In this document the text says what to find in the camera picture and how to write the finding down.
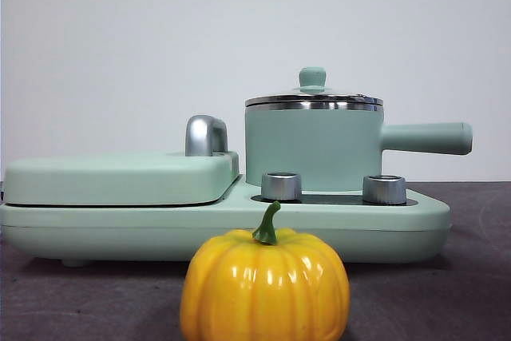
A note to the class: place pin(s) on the mint green grill cover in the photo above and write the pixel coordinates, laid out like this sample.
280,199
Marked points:
100,181

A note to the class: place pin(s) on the yellow toy pumpkin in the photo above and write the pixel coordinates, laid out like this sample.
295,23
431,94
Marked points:
263,285

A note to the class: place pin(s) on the mint green breakfast machine base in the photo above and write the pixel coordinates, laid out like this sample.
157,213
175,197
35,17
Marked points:
120,233

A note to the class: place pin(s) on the glass lid with green knob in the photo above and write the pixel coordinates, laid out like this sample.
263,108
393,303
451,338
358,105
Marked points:
313,77

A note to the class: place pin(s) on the silver control knob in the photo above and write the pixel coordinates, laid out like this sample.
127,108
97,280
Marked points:
281,187
384,190

